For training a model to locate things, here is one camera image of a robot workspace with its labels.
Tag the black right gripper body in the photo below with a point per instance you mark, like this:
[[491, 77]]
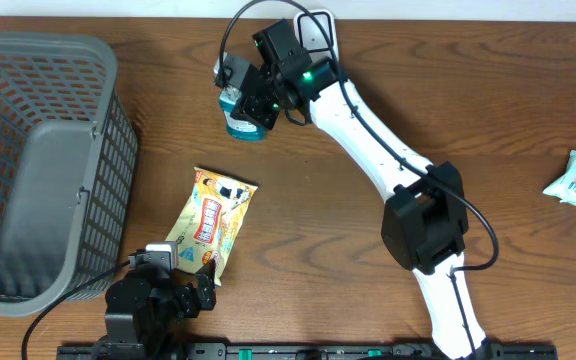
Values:
[[263, 107]]

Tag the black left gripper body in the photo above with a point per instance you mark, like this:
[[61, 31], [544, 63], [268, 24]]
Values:
[[182, 300]]

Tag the teal mouthwash bottle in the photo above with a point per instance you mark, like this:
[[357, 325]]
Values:
[[236, 127]]

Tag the yellow wet wipes bag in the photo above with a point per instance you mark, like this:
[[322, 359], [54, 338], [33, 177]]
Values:
[[207, 227]]

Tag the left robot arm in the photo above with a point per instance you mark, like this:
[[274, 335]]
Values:
[[131, 336]]

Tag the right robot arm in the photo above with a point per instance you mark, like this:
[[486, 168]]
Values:
[[425, 214]]

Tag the white barcode scanner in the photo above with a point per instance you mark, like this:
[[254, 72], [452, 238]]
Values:
[[310, 36]]

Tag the grey plastic shopping basket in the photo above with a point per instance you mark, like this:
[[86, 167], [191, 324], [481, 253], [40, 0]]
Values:
[[67, 161]]

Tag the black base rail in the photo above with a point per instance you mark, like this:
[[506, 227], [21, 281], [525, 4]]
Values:
[[220, 351]]

